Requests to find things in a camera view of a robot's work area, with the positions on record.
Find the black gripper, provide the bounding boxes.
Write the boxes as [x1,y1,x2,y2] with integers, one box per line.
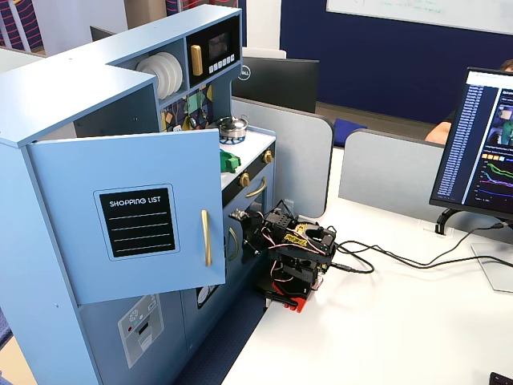
[228,208,301,257]

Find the steel pot lid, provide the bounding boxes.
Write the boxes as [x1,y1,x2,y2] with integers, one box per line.
[217,115,249,129]

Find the blue oven door with window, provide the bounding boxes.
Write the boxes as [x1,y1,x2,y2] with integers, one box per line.
[240,166,277,225]

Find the green plastic container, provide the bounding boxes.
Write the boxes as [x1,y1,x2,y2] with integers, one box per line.
[219,148,243,175]

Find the grey desk divider panel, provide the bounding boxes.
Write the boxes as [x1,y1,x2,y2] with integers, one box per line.
[337,128,446,214]
[231,98,335,220]

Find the red table clamp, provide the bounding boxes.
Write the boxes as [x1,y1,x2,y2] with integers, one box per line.
[264,282,317,314]

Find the steel toy pot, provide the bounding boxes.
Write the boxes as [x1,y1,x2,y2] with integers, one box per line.
[216,115,250,140]

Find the blue chair back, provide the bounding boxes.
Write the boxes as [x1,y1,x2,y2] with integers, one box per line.
[332,117,369,148]

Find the black Dell monitor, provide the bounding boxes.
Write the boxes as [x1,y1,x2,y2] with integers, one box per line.
[231,55,321,116]

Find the white toy plate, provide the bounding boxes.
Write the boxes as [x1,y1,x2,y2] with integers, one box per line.
[154,52,178,98]
[135,55,166,99]
[164,51,185,95]

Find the white monitor back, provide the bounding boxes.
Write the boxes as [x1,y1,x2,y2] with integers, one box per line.
[241,47,288,62]

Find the blue door with shopping list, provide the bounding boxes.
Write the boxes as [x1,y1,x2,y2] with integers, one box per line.
[26,128,228,306]

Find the blue door with ice dispenser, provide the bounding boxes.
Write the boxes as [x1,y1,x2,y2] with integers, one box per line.
[77,286,189,385]

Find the black toy microwave door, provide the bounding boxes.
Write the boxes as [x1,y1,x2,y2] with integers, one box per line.
[185,17,242,91]

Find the seated person dark shirt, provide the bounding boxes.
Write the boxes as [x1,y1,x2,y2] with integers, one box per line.
[423,59,513,146]

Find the monitor with lit screen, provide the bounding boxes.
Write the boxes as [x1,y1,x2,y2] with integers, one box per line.
[428,67,513,222]

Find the blue wooden toy kitchen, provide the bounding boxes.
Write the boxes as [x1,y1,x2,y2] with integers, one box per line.
[0,3,278,385]

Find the red white servo wires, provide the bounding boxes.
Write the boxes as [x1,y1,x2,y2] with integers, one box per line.
[259,225,326,290]

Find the gold curved door handle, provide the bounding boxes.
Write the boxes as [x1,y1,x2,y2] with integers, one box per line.
[227,226,240,260]
[244,176,269,199]
[200,209,213,268]

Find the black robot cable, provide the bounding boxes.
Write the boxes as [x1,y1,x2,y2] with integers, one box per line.
[330,239,513,278]

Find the gold straight microwave handle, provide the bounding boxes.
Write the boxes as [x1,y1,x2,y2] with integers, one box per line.
[189,44,204,78]

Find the white desk cable grommet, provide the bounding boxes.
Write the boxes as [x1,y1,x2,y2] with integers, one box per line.
[418,219,454,238]

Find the black monitor cable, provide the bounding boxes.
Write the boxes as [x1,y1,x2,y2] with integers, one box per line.
[420,221,507,269]

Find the silver monitor base plate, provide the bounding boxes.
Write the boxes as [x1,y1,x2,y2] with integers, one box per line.
[470,241,513,294]

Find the white wall whiteboard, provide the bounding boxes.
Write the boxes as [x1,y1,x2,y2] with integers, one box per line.
[325,0,513,37]

